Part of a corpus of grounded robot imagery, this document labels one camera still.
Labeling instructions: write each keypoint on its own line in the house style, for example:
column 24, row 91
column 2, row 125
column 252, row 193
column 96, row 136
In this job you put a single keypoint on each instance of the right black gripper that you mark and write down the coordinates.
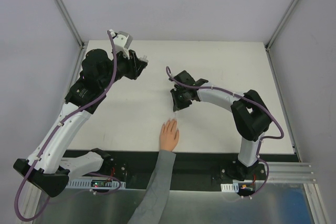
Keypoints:
column 179, row 99

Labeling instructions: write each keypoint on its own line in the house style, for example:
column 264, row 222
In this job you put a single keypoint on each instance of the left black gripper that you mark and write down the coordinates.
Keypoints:
column 135, row 65

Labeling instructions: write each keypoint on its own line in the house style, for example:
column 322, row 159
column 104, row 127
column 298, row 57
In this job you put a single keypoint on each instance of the clear nail polish bottle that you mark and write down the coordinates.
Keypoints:
column 144, row 57

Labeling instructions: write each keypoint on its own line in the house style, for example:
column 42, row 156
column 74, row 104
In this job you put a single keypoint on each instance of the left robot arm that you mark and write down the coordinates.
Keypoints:
column 45, row 167

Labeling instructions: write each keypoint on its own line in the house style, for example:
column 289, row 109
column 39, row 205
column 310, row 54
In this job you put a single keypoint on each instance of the grey sleeved forearm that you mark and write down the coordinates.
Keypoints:
column 157, row 192

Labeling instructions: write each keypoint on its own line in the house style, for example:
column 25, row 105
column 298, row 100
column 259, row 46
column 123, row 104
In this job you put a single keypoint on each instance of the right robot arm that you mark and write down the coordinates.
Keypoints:
column 248, row 110

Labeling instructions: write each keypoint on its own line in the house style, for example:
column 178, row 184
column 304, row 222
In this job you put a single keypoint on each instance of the mannequin hand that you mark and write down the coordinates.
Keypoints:
column 169, row 135

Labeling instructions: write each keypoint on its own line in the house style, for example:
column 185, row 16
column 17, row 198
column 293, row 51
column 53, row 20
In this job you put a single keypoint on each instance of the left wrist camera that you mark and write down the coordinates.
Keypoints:
column 121, row 41

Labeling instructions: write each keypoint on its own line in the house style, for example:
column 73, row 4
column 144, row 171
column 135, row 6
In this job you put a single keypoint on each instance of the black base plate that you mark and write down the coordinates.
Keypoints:
column 191, row 171

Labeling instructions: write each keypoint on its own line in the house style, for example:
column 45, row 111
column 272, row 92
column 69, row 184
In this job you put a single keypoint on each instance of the right white cable duct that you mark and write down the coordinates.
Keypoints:
column 230, row 188

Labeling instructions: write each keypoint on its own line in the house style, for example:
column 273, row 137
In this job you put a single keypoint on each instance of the white cable duct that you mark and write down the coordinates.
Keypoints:
column 89, row 183
column 230, row 188

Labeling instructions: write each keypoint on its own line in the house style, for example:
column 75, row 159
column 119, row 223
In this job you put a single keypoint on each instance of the left aluminium frame post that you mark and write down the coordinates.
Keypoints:
column 69, row 22

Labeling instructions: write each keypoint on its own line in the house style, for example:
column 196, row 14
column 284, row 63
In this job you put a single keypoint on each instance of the left white cable duct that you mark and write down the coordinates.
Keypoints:
column 89, row 183

